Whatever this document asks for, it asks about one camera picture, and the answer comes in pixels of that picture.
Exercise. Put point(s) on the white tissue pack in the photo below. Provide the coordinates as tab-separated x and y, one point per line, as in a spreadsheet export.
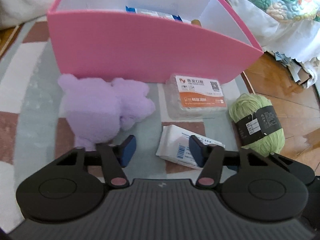
174	146

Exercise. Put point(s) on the green yarn ball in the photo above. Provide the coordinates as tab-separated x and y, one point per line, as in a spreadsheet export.
257	124

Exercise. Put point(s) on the pink cardboard box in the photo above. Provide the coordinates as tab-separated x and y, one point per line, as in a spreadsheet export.
98	38

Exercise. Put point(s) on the gold cap foundation bottle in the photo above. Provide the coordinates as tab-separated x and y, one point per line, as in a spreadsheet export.
196	22

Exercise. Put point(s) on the clear box orange label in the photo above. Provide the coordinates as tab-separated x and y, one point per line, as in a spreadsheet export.
189	97

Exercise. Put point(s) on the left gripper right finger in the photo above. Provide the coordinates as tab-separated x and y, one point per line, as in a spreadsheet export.
211	159

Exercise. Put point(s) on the blue wet wipes pack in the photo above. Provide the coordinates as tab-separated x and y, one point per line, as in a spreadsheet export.
153	13

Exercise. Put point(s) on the purple plush toy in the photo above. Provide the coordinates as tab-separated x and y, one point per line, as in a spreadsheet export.
97	110

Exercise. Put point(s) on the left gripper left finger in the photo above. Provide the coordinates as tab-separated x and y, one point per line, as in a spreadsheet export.
112	160

